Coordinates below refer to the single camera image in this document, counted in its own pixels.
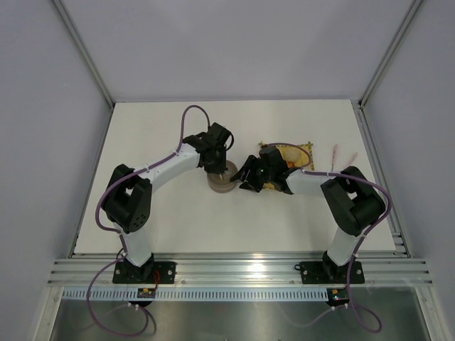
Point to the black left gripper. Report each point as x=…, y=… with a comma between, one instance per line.
x=220, y=168

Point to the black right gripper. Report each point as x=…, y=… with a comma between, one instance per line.
x=251, y=163

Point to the round brown lunch box lid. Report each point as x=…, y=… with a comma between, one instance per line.
x=230, y=170

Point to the round metal lunch box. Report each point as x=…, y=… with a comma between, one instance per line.
x=221, y=187

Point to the metal tongs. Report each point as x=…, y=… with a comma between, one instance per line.
x=340, y=159

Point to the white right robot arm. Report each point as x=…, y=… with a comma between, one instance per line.
x=352, y=200

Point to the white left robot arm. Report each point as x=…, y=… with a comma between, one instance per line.
x=125, y=206

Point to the white steamed bun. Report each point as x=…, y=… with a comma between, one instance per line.
x=292, y=155

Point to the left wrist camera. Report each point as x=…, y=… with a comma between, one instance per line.
x=218, y=135

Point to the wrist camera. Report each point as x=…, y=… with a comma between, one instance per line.
x=218, y=135
x=272, y=160

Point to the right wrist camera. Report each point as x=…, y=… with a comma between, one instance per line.
x=272, y=160

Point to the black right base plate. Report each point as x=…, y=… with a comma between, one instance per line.
x=317, y=272

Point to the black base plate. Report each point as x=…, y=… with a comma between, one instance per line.
x=160, y=272
x=317, y=272

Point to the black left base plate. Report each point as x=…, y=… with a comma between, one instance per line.
x=160, y=272

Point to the aluminium mounting rail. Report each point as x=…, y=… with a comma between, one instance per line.
x=269, y=269

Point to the white slotted cable duct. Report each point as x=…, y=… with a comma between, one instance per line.
x=197, y=294

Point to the right aluminium frame post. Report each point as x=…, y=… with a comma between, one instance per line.
x=392, y=48

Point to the aluminium frame post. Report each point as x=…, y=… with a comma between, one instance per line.
x=76, y=38
x=392, y=48

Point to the left aluminium frame post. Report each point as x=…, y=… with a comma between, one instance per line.
x=76, y=38

